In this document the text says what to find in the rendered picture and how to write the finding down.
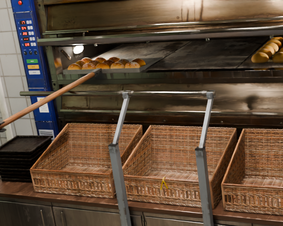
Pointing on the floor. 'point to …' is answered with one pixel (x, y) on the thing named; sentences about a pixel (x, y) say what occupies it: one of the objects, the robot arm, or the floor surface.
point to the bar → (121, 200)
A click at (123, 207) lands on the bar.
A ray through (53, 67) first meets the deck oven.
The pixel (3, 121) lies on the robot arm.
